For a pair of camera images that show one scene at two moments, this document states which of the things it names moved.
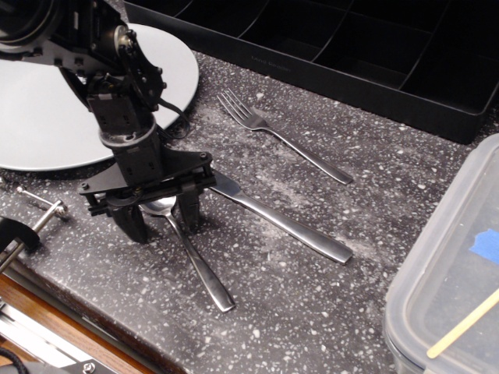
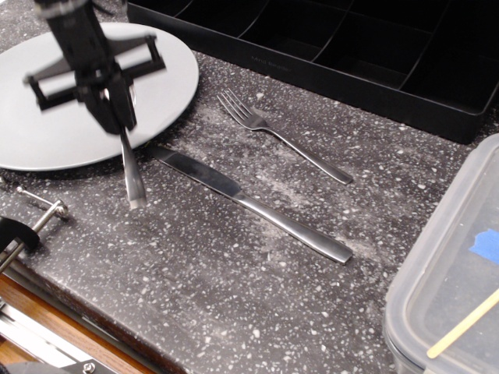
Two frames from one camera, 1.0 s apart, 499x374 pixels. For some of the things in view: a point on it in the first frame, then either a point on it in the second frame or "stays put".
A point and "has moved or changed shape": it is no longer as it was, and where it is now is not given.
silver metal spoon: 166,204 has moved or changed shape
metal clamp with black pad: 14,235 stays put
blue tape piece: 486,244 stays put
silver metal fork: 248,117 stays put
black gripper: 141,168 -> 92,60
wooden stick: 464,326 stays put
